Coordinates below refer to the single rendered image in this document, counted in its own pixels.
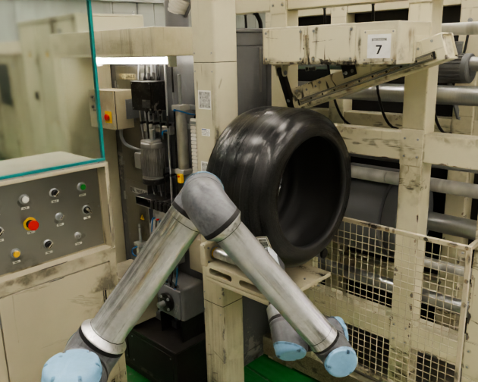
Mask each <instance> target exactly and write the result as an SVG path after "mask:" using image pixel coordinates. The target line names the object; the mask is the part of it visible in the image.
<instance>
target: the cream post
mask: <svg viewBox="0 0 478 382"><path fill-rule="evenodd" d="M190 4H191V21H192V39H193V72H194V90H195V107H196V125H197V158H198V172H199V171H201V161H206V162H208V161H209V157H210V155H211V153H212V150H213V148H214V146H215V144H216V142H217V140H218V138H219V137H220V135H221V134H222V132H223V131H224V129H225V128H226V127H227V126H228V125H229V124H230V123H231V122H232V121H233V120H234V119H235V118H236V117H237V116H238V110H237V46H236V14H235V0H190ZM198 90H209V91H211V110H207V109H199V103H198ZM202 128H205V129H210V136H202ZM206 277H207V276H206V267H205V266H203V295H204V313H205V331H206V364H207V380H208V382H244V337H243V305H242V295H241V294H239V293H236V292H233V291H231V290H228V289H226V288H224V287H222V286H219V285H217V284H214V283H211V282H209V281H208V280H206Z"/></svg>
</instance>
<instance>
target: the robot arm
mask: <svg viewBox="0 0 478 382"><path fill-rule="evenodd" d="M199 233H201V234H202V235H203V236H204V238H205V239H206V240H207V241H215V242H217V243H218V244H219V245H220V247H221V248H222V249H223V250H224V251H225V252H226V254H227V255H228V256H229V257H230V258H231V259H232V261H233V262H234V263H235V264H236V265H237V266H238V267H239V268H240V269H241V270H242V271H243V272H244V273H245V275H246V276H247V277H248V278H249V279H250V280H251V282H252V283H253V284H254V285H255V286H256V287H257V289H258V290H259V291H260V292H261V293H262V294H263V295H264V296H265V297H266V298H267V299H268V300H269V306H268V307H267V309H266V311H267V315H268V319H269V325H270V329H271V334H272V341H273V347H274V349H275V354H276V356H277V357H278V358H279V359H281V360H284V361H296V360H299V359H302V358H303V357H304V356H305V355H306V354H307V352H312V351H313V352H314V353H315V354H316V356H317V357H318V358H319V359H320V360H321V361H322V363H323V364H324V366H325V369H326V370H327V372H328V373H330V375H332V376H334V377H345V376H348V375H349V374H351V373H352V372H353V371H354V369H355V368H356V366H357V356H356V352H355V351H354V349H352V347H351V345H350V343H349V342H348V332H347V327H346V325H345V323H344V321H343V319H342V318H340V317H338V316H336V317H333V316H331V317H328V318H325V317H324V315H323V314H322V313H321V312H320V311H319V309H318V308H317V307H316V306H315V305H314V304H313V303H312V302H311V301H310V300H309V298H308V297H307V296H306V295H305V294H304V293H303V291H302V290H301V289H300V288H299V287H298V285H297V284H296V283H295V282H294V281H293V280H292V279H291V278H290V277H289V276H288V274H287V273H286V272H285V264H284V263H283V261H282V260H281V259H280V258H279V257H278V255H277V254H276V253H275V252H274V250H273V249H271V248H269V247H266V248H264V247H263V245H262V244H261V243H260V242H259V241H258V240H257V238H256V237H255V236H254V235H253V234H252V233H251V232H250V231H249V230H248V229H247V227H246V226H245V225H244V224H243V222H242V221H241V211H240V210H239V209H238V208H237V206H236V205H235V204H234V203H233V202H232V201H231V200H230V198H229V197H228V195H227V194H226V193H225V191H224V187H223V184H222V182H221V181H220V179H219V178H217V176H216V175H214V174H211V173H210V172H206V171H199V172H196V173H194V174H191V175H190V176H189V177H188V178H187V179H186V180H185V181H184V185H183V188H182V189H181V191H180V192H179V193H178V195H177V196H176V198H175V200H174V201H173V203H172V204H171V207H170V209H169V210H168V211H167V212H166V214H165V216H164V217H163V219H162V220H161V221H160V223H159V224H158V226H157V227H156V229H155V230H154V231H153V233H152V234H151V236H150V237H149V239H148V240H147V241H146V243H145V245H144V246H143V248H142V249H141V250H140V252H139V253H138V255H137V257H136V258H135V259H134V260H133V262H132V263H131V265H130V267H129V268H128V269H127V270H126V272H125V273H124V275H123V277H122V278H121V279H120V281H119V282H118V284H117V285H116V287H115V288H114V289H113V291H112V293H111V294H110V295H109V297H108V298H107V300H106V301H105V303H104V304H103V306H102V307H101V309H100V310H99V311H98V313H97V314H96V316H95V318H92V319H87V320H85V321H84V322H83V323H82V324H81V325H80V327H79V328H78V330H77V331H76V332H75V333H74V334H73V335H72V336H71V338H70V339H69V341H68V342H67V344H66V347H65V348H64V351H63V353H61V352H60V353H58V354H56V355H54V356H52V357H51V358H50V359H49V360H48V361H47V362H46V363H45V364H44V367H43V369H42V377H41V382H107V380H108V376H109V374H110V372H111V370H112V369H113V368H114V366H115V364H116V363H117V362H118V360H119V359H120V357H121V356H122V355H123V353H124V351H125V350H126V347H127V346H126V342H125V338H126V337H127V335H128V334H129V333H130V331H131V330H132V328H133V327H134V325H135V324H136V323H137V321H138V320H139V319H140V317H141V315H142V314H143V313H144V312H145V310H146V308H147V307H148V306H149V304H150V303H151V301H152V300H153V299H154V297H155V296H156V294H157V292H158V291H159V290H160V289H161V287H162V285H163V284H164V283H165V282H166V280H167V279H168V277H169V276H170V274H171V273H172V271H173V270H174V269H175V267H176V266H177V264H178V262H179V261H180V260H181V259H182V257H183V256H184V254H185V253H186V251H187V250H188V249H189V247H190V246H191V244H192V243H193V241H194V240H195V239H196V238H197V236H198V234H199Z"/></svg>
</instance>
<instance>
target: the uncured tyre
mask: <svg viewBox="0 0 478 382"><path fill-rule="evenodd" d="M206 172H210V173H211V174H214V175H216V176H217V178H219V179H220V181H221V182H222V184H223V187H224V191H225V193H226V194H227V195H228V197H229V198H230V200H231V201H232V202H233V203H234V204H235V205H236V206H237V208H238V209H239V210H240V211H241V221H242V222H243V224H244V225H245V226H246V227H247V229H248V230H249V231H250V232H251V233H252V234H253V235H254V236H255V237H258V236H267V238H268V240H269V243H270V245H271V247H272V249H273V250H274V252H275V253H276V254H277V255H278V257H279V258H280V259H281V260H282V261H283V263H284V264H285V267H286V268H294V267H297V266H300V265H303V264H305V263H307V262H308V261H309V260H311V259H312V258H314V257H315V256H316V255H318V254H319V253H320V252H321V251H322V250H323V249H324V248H325V247H326V246H327V245H328V244H329V243H330V242H331V240H332V239H333V237H334V235H335V234H336V232H337V231H338V228H339V227H340V225H341V222H342V220H343V217H344V213H345V211H346V208H347V203H348V200H349V195H350V190H351V163H350V158H349V154H348V150H347V146H346V144H345V142H344V140H343V138H342V136H341V134H340V133H339V131H338V129H337V127H336V126H335V125H334V124H333V123H332V121H331V120H329V119H328V118H327V117H326V116H325V115H323V114H320V113H319V112H317V111H314V110H311V109H308V108H289V107H278V106H261V107H258V108H253V109H250V110H248V111H245V112H244V113H242V114H240V115H239V116H237V117H236V118H235V119H234V120H233V121H232V122H231V123H230V124H229V125H228V126H227V127H226V128H225V129H224V131H223V132H222V134H221V135H220V137H219V138H218V140H217V142H216V144H215V146H214V148H213V150H212V153H211V155H210V157H209V161H208V164H207V168H206ZM281 177H282V181H281ZM280 182H281V189H280V191H279V186H280ZM278 191H279V194H278Z"/></svg>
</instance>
